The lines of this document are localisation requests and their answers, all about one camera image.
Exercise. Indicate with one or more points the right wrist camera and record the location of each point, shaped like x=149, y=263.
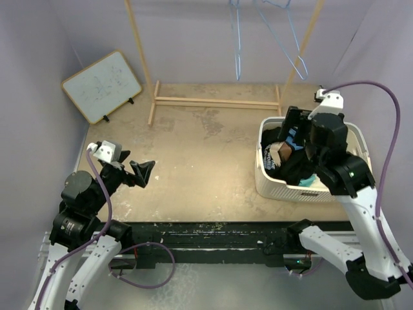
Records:
x=329, y=102

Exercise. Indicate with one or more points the black t shirt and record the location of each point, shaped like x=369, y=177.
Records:
x=280, y=163

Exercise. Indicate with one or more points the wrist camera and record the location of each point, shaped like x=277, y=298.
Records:
x=329, y=102
x=107, y=152

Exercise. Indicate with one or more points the blue hanger of black shirt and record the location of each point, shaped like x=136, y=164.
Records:
x=234, y=7

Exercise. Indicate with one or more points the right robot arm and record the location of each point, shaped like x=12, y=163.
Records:
x=378, y=268

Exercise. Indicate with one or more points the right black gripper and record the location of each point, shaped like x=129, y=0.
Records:
x=297, y=116

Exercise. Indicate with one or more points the light blue wire hanger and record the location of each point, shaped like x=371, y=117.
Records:
x=277, y=17

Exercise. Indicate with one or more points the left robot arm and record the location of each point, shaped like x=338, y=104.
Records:
x=84, y=237

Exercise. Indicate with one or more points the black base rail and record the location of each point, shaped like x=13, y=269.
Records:
x=263, y=243

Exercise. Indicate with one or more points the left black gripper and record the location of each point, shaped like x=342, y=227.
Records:
x=142, y=170

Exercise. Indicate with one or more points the teal t shirt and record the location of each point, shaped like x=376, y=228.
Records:
x=308, y=182

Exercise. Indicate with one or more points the wooden clothes rack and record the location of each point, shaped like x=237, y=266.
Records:
x=168, y=101

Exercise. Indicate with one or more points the small whiteboard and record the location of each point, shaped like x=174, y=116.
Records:
x=102, y=87

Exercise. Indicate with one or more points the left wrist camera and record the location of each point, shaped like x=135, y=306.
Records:
x=107, y=152

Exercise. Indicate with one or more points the white laundry basket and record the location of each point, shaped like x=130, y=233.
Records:
x=275, y=189

